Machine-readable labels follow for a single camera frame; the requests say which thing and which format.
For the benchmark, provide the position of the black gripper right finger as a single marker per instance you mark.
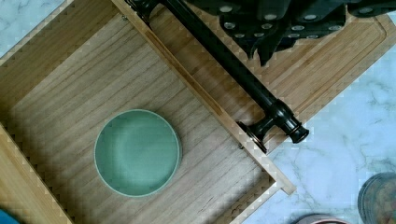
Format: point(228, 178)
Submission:
point(317, 18)

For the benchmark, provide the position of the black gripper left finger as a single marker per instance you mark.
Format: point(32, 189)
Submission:
point(255, 25)

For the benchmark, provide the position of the black drawer handle bar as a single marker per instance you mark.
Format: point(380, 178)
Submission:
point(277, 113)

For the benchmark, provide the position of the light wooden drawer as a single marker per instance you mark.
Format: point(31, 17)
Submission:
point(92, 59)

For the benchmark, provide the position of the green round plate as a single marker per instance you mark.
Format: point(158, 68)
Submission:
point(137, 153)

